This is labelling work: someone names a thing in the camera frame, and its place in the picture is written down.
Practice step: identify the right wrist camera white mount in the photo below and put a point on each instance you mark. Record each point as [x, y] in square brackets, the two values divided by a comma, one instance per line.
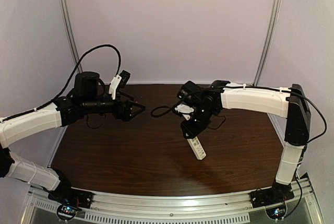
[184, 111]

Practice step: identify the left round circuit board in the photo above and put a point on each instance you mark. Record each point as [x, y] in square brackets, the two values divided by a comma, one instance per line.
[66, 212]

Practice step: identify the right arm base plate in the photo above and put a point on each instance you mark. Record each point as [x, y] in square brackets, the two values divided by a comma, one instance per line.
[269, 196]

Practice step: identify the round circuit board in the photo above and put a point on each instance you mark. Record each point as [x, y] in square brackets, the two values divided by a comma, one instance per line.
[276, 212]
[66, 212]

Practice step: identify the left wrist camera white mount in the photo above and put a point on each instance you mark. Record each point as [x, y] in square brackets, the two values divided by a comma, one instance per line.
[118, 82]

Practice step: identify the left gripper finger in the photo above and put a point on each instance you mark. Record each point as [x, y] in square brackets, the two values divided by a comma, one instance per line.
[135, 110]
[124, 97]

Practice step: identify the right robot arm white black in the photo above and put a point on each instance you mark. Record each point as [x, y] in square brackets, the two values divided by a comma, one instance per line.
[197, 105]

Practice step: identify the front aluminium rail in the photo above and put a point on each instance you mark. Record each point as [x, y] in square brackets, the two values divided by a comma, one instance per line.
[219, 208]

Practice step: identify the aluminium frame post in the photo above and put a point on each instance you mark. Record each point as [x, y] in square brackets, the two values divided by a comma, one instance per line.
[70, 37]
[274, 14]

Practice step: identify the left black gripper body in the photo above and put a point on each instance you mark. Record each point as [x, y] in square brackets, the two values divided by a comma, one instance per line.
[117, 114]

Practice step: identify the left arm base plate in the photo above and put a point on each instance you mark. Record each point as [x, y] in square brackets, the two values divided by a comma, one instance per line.
[72, 197]

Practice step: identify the right aluminium frame post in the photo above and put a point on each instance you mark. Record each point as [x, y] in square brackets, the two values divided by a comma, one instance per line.
[274, 14]

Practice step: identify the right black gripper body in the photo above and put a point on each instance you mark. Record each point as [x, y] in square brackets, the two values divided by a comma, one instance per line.
[203, 117]

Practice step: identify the right round circuit board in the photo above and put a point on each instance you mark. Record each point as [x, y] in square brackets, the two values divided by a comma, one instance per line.
[276, 212]

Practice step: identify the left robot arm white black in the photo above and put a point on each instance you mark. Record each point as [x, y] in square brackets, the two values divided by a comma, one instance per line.
[88, 96]

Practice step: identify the left aluminium frame post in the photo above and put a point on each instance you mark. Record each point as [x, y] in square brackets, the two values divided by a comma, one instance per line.
[70, 37]

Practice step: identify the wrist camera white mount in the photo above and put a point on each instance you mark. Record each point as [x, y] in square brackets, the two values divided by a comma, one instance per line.
[184, 111]
[118, 82]

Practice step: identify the white remote control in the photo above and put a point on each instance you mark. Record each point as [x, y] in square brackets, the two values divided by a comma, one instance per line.
[197, 148]

